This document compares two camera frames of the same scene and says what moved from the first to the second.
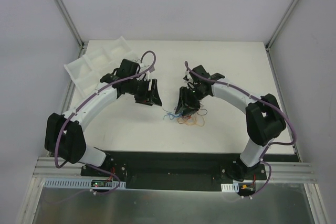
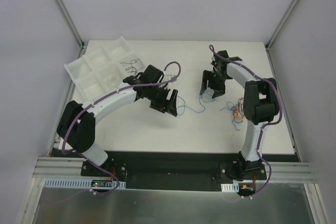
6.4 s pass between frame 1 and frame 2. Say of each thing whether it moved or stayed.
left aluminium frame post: stayed
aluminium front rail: stayed
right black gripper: moved
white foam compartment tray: stayed
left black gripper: moved
